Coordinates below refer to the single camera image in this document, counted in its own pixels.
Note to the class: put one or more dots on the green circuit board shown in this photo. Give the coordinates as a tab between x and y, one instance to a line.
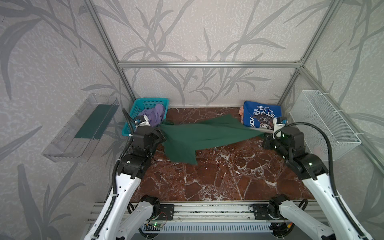
153	226

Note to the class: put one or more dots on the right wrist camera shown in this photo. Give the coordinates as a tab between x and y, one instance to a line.
279	123

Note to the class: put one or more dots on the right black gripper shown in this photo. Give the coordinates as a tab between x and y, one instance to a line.
268	141

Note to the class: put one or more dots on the aluminium back crossbar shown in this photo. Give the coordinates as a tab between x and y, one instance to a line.
208	64

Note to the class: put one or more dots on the white wire mesh basket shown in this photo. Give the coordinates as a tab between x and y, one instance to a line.
314	108

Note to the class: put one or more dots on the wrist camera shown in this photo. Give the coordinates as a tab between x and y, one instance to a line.
279	123
142	120

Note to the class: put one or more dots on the folded blue printed t shirt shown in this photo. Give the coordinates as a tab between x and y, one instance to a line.
256	115

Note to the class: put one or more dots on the lilac purple t shirt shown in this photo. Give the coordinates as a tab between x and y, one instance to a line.
155	115

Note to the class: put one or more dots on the dark green t shirt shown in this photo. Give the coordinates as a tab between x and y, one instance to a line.
182	141

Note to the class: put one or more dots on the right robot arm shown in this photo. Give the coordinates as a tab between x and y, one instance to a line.
320	181

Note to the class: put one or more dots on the teal plastic laundry basket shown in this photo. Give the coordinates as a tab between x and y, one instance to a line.
148	103

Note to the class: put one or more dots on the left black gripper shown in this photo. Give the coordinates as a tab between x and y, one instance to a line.
157	135

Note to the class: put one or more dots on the clear acrylic wall shelf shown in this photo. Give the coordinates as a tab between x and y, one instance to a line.
78	139

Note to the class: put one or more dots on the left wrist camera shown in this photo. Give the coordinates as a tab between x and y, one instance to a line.
142	120

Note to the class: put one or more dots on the aluminium frame rail base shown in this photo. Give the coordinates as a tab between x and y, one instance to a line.
221	212

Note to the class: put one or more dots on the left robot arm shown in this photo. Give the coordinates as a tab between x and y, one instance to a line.
127	175

